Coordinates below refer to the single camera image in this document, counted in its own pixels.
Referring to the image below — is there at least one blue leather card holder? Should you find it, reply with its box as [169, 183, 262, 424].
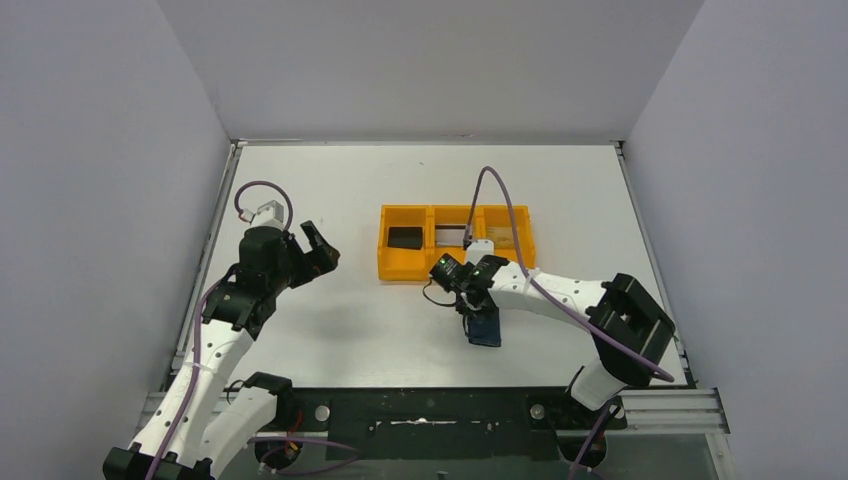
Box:
[465, 312, 502, 348]

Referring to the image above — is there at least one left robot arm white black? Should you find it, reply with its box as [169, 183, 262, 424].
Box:
[102, 221, 340, 479]

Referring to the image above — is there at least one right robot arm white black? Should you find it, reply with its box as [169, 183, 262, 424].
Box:
[429, 254, 676, 411]

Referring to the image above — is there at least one black card in bin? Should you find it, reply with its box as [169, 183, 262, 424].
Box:
[387, 226, 424, 250]

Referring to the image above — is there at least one gold card in bin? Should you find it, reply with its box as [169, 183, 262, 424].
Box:
[485, 226, 520, 249]

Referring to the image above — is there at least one orange three-compartment bin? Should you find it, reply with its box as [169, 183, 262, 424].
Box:
[377, 205, 536, 282]

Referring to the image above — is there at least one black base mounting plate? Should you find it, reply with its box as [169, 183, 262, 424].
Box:
[263, 386, 627, 462]

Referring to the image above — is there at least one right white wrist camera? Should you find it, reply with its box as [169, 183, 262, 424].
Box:
[463, 238, 495, 265]

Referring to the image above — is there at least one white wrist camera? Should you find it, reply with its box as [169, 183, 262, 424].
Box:
[239, 200, 285, 231]
[463, 238, 495, 265]

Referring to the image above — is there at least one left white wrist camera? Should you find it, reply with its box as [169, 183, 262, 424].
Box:
[239, 200, 285, 231]

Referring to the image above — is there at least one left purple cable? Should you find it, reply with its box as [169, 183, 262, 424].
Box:
[142, 180, 295, 480]

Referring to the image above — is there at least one purple cable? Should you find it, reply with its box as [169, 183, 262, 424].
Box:
[142, 180, 295, 480]
[464, 166, 676, 480]

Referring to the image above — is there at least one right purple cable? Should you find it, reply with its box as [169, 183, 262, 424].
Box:
[464, 166, 676, 480]

